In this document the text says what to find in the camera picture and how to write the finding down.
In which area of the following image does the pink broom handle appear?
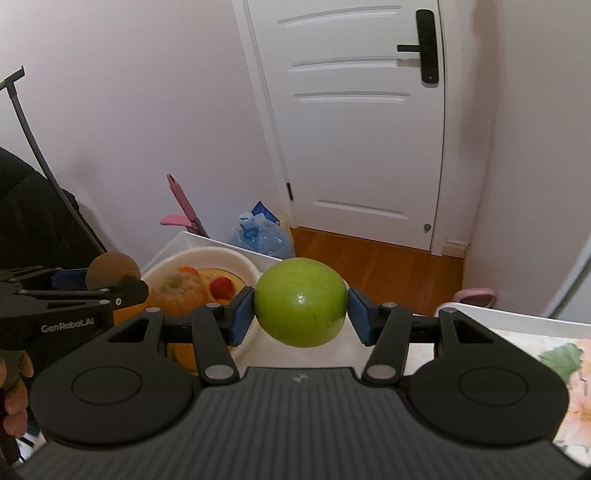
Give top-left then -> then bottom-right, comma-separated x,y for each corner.
160,174 -> 210,239

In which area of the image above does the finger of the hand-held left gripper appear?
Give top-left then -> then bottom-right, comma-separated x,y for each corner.
0,266 -> 93,292
17,279 -> 150,309

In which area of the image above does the clear plastic water bottle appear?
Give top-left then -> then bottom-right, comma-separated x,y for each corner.
230,210 -> 296,260

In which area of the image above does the blue plastic bag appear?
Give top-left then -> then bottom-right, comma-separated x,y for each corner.
252,200 -> 280,225

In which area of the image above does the person's left hand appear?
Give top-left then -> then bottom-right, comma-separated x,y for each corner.
0,352 -> 34,439

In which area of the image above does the white rimmed table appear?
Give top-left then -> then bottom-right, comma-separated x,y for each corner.
139,231 -> 591,464

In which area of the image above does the pink round object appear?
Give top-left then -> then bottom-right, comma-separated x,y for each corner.
452,287 -> 498,308

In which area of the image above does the cream oval bowl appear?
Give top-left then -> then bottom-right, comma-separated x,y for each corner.
140,246 -> 260,367

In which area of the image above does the white panel door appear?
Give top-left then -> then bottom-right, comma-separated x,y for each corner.
233,0 -> 455,254

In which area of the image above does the white sliding door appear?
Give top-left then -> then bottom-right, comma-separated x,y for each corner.
545,235 -> 591,324

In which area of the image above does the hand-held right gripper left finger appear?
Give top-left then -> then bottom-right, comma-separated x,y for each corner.
99,286 -> 256,384

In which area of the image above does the orange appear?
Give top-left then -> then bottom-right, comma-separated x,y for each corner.
113,302 -> 201,376

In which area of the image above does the brown kiwi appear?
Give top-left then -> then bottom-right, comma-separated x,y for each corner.
87,251 -> 141,289

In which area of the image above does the floral table mat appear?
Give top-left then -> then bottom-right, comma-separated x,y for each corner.
405,338 -> 591,459

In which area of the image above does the red tomato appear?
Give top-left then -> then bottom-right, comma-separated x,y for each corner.
210,276 -> 235,300

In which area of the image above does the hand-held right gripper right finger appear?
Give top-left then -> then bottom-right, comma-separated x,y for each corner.
347,287 -> 500,383

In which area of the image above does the green apple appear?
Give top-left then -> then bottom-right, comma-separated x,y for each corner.
253,257 -> 350,348

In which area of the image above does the grey pole with black tip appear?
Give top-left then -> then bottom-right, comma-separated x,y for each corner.
0,67 -> 108,254

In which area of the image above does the wrinkled orange-brown apple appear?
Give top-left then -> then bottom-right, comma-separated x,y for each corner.
147,272 -> 209,318

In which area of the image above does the black jacket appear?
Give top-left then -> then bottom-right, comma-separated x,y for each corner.
0,147 -> 109,274

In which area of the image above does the black door lock handle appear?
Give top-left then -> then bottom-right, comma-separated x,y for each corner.
397,9 -> 440,85

